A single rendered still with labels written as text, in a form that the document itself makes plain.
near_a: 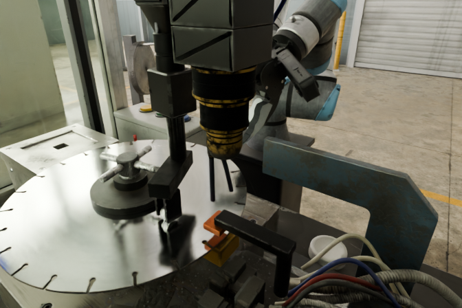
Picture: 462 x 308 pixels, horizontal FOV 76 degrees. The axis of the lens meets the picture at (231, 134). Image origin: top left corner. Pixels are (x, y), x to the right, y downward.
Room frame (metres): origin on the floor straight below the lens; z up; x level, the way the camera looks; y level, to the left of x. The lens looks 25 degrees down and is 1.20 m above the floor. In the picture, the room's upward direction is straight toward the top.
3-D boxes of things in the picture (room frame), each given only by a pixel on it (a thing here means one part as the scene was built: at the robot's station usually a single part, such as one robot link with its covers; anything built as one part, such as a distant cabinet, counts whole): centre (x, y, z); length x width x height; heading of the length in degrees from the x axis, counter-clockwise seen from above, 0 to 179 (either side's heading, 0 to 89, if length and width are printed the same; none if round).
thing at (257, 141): (0.92, -0.13, 0.80); 0.15 x 0.15 x 0.10
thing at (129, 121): (0.78, 0.20, 0.82); 0.28 x 0.11 x 0.15; 55
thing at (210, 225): (0.24, -0.02, 0.95); 0.10 x 0.03 x 0.07; 55
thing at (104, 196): (0.35, 0.14, 0.96); 0.11 x 0.11 x 0.03
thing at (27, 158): (0.59, 0.38, 0.82); 0.18 x 0.18 x 0.15; 55
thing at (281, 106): (0.92, -0.13, 0.91); 0.13 x 0.12 x 0.14; 71
